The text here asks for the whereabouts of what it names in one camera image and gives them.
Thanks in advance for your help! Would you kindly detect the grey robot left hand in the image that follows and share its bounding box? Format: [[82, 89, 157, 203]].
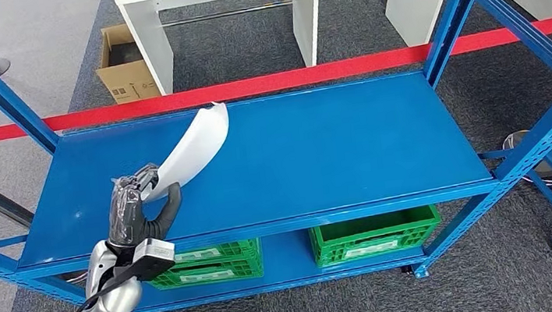
[[99, 159, 188, 250]]

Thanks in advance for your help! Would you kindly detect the white plastic shell part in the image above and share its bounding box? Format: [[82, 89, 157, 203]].
[[131, 101, 238, 205]]

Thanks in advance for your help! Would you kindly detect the open cardboard box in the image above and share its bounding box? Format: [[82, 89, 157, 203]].
[[90, 20, 162, 107]]

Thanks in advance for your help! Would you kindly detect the white table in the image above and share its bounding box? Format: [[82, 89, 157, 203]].
[[114, 0, 334, 100]]

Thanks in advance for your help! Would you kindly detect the red barrier belt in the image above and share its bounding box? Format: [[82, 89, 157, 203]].
[[0, 14, 552, 144]]

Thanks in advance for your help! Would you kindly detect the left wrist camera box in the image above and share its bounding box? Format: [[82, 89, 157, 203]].
[[126, 234, 180, 285]]

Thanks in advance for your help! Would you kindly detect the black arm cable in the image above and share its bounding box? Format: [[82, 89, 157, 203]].
[[54, 273, 150, 312]]

